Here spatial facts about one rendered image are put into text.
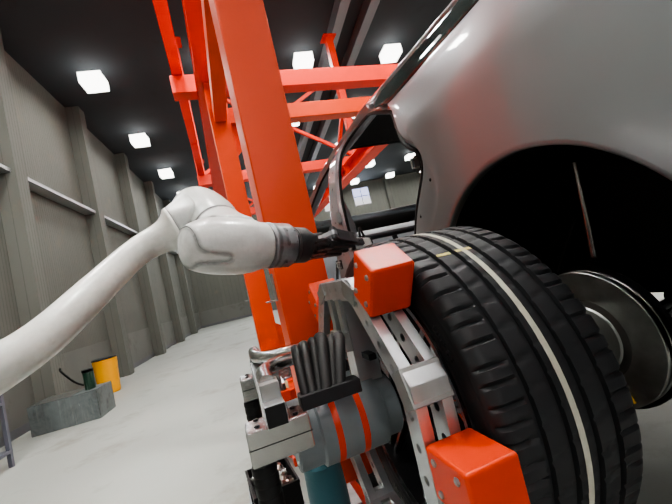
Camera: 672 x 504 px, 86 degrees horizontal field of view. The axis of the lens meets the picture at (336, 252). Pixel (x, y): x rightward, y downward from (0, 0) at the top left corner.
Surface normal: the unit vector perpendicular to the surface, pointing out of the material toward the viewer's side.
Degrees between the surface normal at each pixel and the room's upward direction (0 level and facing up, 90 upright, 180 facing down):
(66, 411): 90
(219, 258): 126
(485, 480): 90
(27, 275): 90
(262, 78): 90
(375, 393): 49
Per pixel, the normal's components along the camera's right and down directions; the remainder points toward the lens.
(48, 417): 0.20, -0.11
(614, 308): -0.93, 0.20
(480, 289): 0.07, -0.72
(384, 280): 0.36, 0.45
